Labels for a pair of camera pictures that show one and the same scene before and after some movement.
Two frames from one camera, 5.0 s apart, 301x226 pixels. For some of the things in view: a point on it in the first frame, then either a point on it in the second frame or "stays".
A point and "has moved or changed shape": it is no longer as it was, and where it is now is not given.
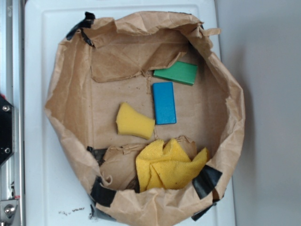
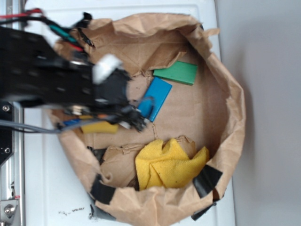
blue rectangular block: (164, 103) has moved or changed shape
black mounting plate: (6, 129) stays
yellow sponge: (130, 122) to (100, 127)
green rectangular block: (182, 72) stays
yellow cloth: (167, 166) stays
